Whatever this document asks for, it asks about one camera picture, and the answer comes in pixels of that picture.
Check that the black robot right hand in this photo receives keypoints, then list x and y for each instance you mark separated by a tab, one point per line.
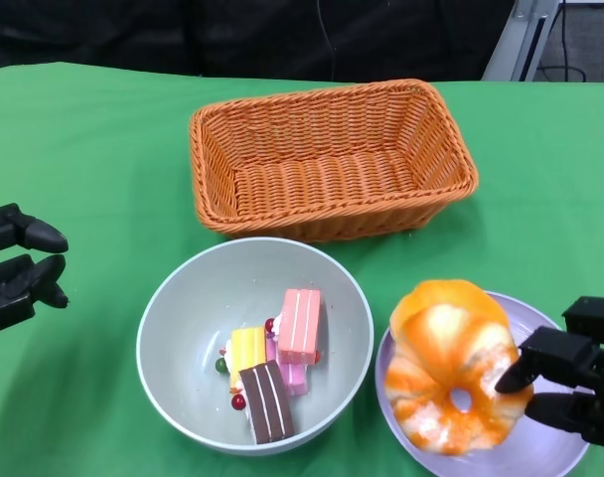
590	358

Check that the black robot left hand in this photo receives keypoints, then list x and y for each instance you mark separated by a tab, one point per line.
9	298

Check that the round orange bread bun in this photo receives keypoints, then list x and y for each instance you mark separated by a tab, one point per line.
451	293

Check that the grey ceramic bowl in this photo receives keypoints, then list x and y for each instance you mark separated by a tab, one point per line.
193	308

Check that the lavender plate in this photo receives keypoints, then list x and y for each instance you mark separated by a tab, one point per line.
545	452

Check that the yellow cake slice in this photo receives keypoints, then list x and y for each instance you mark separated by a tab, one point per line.
247	348

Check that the chocolate layered cake slice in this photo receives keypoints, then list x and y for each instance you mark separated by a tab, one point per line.
267	402

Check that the large pink cake slice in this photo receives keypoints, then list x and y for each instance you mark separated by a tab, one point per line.
299	328

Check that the small pink cake slice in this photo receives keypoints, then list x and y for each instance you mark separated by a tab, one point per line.
294	377

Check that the orange wicker basket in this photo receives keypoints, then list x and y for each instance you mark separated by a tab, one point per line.
322	189

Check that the green tablecloth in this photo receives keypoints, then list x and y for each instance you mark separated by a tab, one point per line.
83	149

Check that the black backdrop curtain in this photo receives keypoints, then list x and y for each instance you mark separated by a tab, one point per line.
133	30

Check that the grey metal frame leg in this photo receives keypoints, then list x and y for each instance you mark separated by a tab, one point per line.
515	45

